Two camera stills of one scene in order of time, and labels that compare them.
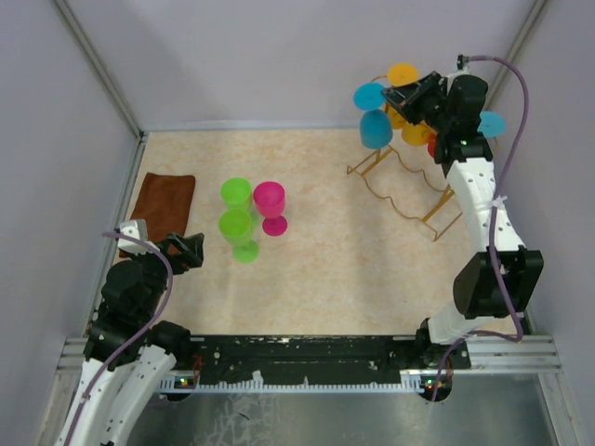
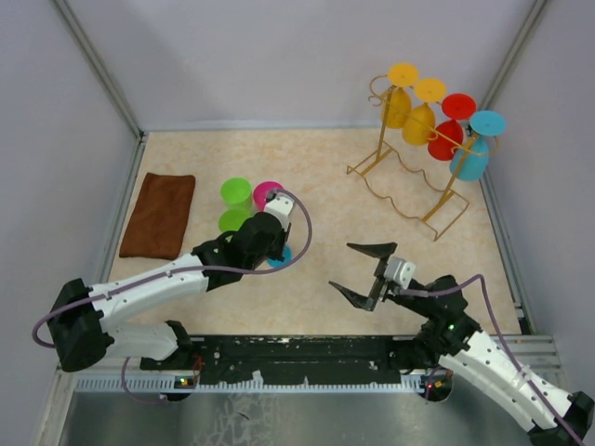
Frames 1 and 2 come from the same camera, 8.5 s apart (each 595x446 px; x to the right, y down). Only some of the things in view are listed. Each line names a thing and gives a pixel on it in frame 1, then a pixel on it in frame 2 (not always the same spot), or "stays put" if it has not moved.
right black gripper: (406, 98) to (380, 286)
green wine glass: (236, 193) stays put
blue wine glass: (376, 125) to (287, 255)
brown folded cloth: (164, 202) stays put
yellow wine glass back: (400, 74) stays put
